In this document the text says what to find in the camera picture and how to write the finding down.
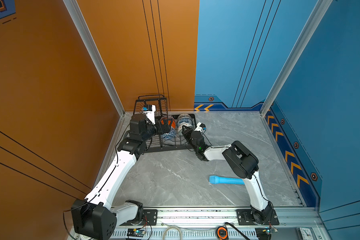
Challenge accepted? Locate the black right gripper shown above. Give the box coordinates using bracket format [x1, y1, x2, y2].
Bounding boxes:
[182, 125, 199, 153]

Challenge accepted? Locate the blue geometric patterned bowl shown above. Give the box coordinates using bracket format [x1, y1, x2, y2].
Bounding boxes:
[161, 128, 176, 140]

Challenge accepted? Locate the green patterned white bowl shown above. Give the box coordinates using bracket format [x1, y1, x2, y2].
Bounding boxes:
[176, 122, 193, 133]

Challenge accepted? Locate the blue floral white bowl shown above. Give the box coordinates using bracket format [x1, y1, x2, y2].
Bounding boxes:
[177, 116, 194, 126]

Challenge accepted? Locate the orange plastic bowl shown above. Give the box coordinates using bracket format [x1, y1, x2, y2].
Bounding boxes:
[160, 116, 176, 129]

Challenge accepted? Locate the white lattice patterned bowl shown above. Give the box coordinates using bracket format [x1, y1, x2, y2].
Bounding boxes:
[178, 114, 192, 120]

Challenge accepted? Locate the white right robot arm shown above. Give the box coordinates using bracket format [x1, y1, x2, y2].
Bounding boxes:
[182, 127, 274, 225]

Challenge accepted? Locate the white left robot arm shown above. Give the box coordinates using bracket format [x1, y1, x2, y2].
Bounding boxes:
[69, 111, 172, 240]

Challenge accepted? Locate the black metal dish rack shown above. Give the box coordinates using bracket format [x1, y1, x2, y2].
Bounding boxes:
[134, 94, 191, 153]

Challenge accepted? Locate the light blue plastic cylinder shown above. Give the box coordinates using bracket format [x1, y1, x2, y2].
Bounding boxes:
[209, 175, 245, 185]

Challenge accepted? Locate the green circuit board left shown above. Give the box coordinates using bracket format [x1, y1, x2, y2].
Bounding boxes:
[127, 229, 147, 240]

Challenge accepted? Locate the green circuit board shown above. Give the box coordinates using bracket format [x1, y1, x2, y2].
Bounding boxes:
[263, 226, 279, 235]
[127, 229, 147, 240]

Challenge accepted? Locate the green circuit board right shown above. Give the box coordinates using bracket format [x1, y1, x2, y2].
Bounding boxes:
[263, 226, 279, 235]

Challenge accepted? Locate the white analog clock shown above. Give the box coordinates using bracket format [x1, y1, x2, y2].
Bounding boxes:
[297, 228, 315, 240]

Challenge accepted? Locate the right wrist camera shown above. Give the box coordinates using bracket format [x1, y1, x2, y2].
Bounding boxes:
[195, 122, 207, 133]

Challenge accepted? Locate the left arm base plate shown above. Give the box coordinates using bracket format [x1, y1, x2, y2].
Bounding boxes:
[121, 209, 158, 227]

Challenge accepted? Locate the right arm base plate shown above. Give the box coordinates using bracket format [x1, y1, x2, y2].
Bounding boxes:
[236, 209, 280, 226]

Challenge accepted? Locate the white coiled cable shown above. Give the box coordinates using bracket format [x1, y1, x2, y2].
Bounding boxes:
[161, 225, 184, 240]

